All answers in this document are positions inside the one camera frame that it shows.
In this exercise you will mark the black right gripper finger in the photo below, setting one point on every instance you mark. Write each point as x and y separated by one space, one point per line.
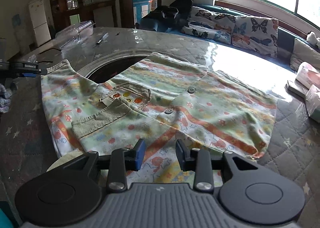
199 161
28 69

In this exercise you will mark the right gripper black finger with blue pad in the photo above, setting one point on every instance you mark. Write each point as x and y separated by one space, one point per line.
123 160

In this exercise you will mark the colourful patterned baby garment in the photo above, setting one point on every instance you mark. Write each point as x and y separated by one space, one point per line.
160 100

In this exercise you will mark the grey gloved left hand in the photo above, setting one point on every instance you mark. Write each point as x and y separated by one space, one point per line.
5 99

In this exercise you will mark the clear plastic storage box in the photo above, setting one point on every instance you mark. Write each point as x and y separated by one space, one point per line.
74 34

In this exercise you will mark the white refrigerator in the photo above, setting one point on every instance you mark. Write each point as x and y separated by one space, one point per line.
39 22

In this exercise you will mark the black round stove insert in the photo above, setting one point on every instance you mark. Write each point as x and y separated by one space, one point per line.
109 70

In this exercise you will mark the silver pen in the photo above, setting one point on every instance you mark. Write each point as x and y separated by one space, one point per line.
103 38

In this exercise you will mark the dark wooden cabinet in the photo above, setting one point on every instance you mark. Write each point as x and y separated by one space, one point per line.
69 12

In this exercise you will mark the dark flat book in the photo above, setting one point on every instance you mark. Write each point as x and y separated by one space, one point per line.
297 89

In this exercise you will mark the turquoise small cabinet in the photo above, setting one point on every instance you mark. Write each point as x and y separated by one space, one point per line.
141 8

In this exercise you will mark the tissue pack front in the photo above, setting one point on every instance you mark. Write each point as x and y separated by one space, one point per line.
312 102

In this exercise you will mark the tissue pack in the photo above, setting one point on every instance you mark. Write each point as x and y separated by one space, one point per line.
312 102
307 75

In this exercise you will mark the teal right jacket sleeve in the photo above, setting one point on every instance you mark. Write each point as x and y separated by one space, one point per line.
5 221

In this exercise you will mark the butterfly print cushion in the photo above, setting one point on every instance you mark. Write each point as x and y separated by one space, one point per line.
259 34
205 24

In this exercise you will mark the tissue pack rear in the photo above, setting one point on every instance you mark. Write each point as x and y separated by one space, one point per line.
307 75

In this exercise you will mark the black and teal bag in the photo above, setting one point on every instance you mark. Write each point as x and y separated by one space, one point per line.
163 18

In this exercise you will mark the grey plain cushion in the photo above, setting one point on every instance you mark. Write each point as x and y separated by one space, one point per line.
303 53

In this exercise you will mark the white plush toy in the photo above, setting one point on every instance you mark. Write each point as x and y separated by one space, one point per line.
313 40

